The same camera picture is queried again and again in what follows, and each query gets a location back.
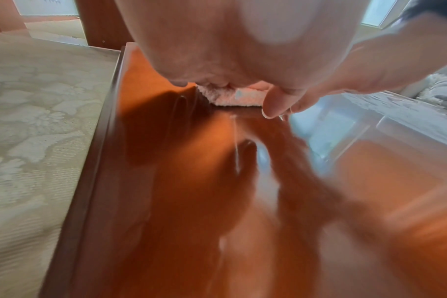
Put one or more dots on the white fluffy cloth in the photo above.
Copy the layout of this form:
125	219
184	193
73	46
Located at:
231	96

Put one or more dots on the gray fluffy blanket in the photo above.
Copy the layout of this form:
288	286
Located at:
439	87

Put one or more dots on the dark sleeve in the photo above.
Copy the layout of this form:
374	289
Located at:
435	7

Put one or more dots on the person's right forearm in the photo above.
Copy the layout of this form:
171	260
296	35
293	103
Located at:
429	49

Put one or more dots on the person's right hand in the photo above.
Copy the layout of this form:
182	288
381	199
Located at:
348	75

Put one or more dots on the person's left hand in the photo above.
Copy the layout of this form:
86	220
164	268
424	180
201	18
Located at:
238	43

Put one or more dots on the window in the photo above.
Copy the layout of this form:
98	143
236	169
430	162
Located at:
380	11

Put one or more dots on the clear plastic storage box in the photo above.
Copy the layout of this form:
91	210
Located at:
385	122

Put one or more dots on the brown wooden furniture leg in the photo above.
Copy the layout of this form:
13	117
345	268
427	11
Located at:
105	23

